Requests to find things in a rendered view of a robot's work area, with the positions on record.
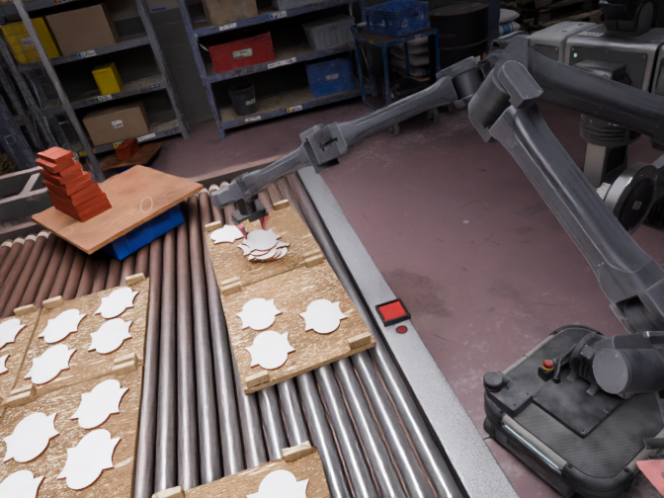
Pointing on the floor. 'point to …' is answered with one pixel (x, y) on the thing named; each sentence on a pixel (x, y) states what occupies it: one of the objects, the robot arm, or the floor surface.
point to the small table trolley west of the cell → (387, 68)
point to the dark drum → (457, 35)
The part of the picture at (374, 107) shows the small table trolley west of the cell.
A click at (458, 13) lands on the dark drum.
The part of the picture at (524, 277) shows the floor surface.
